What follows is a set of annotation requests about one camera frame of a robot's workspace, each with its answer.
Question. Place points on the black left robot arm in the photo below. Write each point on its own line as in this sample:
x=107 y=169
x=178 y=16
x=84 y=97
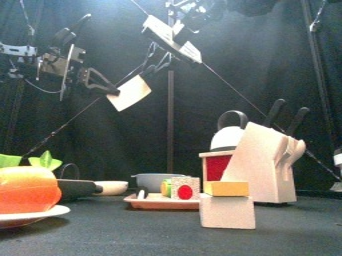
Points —
x=17 y=50

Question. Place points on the white toy frying pan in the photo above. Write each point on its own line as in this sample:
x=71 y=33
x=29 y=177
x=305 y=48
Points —
x=114 y=187

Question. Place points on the small black toy pot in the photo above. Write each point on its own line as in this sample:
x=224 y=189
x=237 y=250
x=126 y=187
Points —
x=75 y=189

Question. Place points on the grey toy cooking pot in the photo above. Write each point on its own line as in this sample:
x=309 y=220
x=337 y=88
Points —
x=151 y=181

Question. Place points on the wooden toy stove red front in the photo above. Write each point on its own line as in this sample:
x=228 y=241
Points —
x=215 y=168

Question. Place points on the small black round toy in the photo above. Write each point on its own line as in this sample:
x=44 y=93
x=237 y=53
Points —
x=142 y=194

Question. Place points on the orange toy carrot green leaves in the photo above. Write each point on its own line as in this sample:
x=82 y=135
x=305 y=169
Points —
x=27 y=190

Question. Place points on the green toy vegetable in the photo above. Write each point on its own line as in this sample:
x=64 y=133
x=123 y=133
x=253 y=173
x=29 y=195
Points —
x=166 y=188

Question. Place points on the white toy knife block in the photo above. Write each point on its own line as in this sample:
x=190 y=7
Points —
x=258 y=160

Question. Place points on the pink toy cutting tray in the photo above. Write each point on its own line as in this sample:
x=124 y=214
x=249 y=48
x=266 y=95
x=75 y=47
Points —
x=155 y=201

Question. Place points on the speckled toy cube red dot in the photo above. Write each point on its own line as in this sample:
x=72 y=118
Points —
x=184 y=192

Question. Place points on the yellow toy block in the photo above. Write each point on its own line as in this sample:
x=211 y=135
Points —
x=227 y=188

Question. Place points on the white toy plate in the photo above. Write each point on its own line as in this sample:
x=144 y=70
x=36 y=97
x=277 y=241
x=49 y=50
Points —
x=40 y=215

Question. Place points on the dark vertical frame post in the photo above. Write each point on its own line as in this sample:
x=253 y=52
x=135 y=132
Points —
x=170 y=133

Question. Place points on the metal slanted frame post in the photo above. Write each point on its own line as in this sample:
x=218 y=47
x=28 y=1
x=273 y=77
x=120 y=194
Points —
x=317 y=66

